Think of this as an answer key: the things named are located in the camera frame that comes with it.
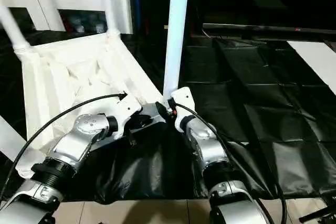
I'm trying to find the white plastic table top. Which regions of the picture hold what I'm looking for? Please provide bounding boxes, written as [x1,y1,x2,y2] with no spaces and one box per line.
[15,33,175,178]

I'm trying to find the black plastic mat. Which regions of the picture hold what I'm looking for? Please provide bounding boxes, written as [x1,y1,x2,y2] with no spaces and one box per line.
[0,25,336,204]

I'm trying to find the white flat board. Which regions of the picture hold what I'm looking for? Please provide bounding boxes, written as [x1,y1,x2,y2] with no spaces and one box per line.
[288,40,336,97]

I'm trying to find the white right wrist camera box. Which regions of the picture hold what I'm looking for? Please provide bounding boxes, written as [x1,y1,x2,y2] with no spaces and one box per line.
[168,87,196,133]

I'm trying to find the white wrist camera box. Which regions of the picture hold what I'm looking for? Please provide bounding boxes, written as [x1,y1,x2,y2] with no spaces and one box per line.
[168,87,196,133]
[108,95,143,140]

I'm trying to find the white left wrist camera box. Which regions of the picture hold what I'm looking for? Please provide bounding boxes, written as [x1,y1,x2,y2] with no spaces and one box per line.
[108,95,143,140]

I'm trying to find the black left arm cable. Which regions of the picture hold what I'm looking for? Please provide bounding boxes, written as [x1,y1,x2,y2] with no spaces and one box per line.
[0,93,128,199]

